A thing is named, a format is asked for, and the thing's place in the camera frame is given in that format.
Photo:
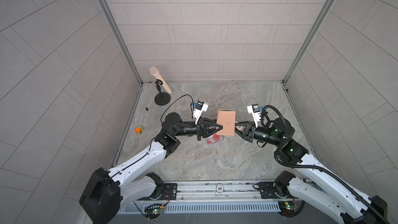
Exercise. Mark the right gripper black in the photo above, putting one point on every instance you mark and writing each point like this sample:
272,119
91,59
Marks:
250,131

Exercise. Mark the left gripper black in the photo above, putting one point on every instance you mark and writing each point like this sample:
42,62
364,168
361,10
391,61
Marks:
200,130

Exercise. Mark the pink leather card wallet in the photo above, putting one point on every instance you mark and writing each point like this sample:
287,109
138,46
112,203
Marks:
227,120

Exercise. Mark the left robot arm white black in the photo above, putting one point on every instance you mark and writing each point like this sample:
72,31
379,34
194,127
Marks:
108,190

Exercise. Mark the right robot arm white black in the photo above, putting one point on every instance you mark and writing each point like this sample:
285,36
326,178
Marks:
333,196

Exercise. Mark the white card red circle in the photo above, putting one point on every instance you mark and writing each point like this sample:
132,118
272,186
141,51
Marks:
214,139

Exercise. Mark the black microphone stand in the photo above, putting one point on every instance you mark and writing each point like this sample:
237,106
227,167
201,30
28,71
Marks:
162,98

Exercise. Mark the orange green toy car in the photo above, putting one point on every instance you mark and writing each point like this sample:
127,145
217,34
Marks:
139,129

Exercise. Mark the beige microphone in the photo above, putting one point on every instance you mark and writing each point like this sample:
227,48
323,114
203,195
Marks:
157,75

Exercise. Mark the right circuit board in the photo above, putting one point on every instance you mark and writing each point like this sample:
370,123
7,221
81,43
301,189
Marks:
287,208

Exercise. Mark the circuit board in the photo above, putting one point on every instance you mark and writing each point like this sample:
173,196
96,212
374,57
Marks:
155,209
287,208

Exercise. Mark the left circuit board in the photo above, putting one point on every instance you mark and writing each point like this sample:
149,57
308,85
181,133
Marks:
155,209

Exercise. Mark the white ventilation grille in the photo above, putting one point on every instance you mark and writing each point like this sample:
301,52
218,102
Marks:
175,207

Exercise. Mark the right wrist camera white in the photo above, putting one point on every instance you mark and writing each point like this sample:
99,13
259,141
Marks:
255,111

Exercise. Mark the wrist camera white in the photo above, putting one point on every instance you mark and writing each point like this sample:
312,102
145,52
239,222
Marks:
255,111
198,108

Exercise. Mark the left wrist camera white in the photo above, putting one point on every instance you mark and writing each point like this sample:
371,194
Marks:
198,108

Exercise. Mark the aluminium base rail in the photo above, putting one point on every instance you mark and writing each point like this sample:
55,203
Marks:
218,191

